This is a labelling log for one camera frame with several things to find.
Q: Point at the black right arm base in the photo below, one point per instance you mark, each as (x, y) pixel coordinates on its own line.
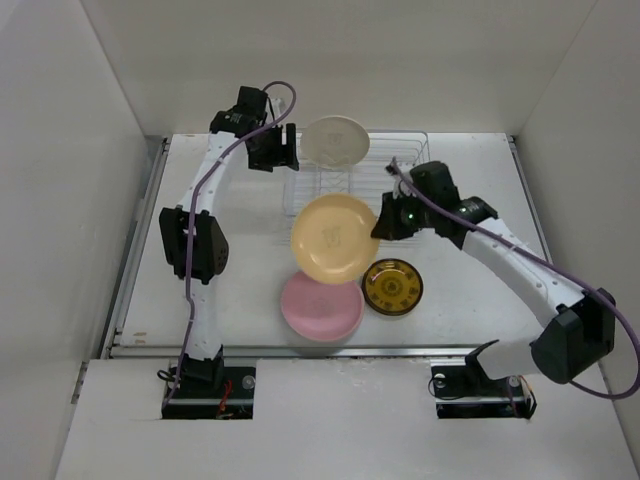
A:
(463, 392)

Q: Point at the white foam front board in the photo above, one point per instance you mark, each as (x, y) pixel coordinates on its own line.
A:
(335, 420)

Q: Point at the pink plastic plate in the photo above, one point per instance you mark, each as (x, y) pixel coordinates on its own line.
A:
(320, 312)

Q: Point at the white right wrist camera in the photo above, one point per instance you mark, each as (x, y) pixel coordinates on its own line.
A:
(401, 190)

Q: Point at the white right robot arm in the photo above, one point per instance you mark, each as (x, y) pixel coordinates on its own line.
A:
(576, 322)

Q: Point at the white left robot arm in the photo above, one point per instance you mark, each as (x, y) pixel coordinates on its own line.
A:
(252, 133)

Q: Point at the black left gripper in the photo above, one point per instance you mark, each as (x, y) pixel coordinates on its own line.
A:
(281, 155)

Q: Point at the white wire dish rack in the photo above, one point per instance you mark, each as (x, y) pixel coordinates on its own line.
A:
(367, 180)

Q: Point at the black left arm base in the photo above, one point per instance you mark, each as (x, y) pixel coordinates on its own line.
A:
(233, 399)

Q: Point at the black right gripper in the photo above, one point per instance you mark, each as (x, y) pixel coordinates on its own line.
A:
(387, 226)

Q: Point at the cream white plate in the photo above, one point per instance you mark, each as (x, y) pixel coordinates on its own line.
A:
(335, 142)

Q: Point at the yellow plate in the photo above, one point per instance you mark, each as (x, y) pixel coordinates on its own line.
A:
(331, 238)

